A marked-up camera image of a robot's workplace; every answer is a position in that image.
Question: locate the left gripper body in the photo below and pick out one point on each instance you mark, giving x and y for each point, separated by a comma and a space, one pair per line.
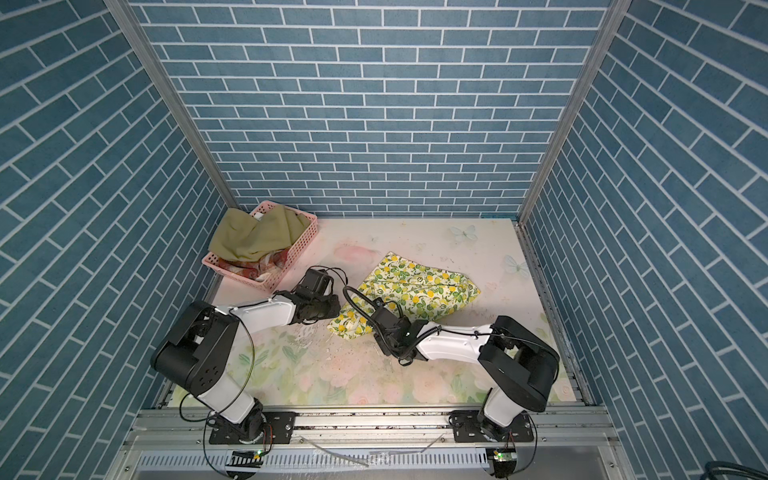
325, 307

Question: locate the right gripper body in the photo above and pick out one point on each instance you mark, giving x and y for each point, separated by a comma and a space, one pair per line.
385, 346

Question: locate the lemon print skirt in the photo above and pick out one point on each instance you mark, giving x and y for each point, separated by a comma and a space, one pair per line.
420, 292

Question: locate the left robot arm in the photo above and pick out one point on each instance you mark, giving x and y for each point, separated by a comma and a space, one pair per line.
195, 352

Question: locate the pink perforated plastic basket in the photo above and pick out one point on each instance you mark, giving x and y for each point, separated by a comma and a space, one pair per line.
222, 267

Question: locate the red patterned skirt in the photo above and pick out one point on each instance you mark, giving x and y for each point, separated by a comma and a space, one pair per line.
263, 269

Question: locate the olive green skirt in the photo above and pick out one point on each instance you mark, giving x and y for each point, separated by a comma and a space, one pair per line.
241, 237

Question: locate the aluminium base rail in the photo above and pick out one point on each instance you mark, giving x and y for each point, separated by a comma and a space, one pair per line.
567, 441

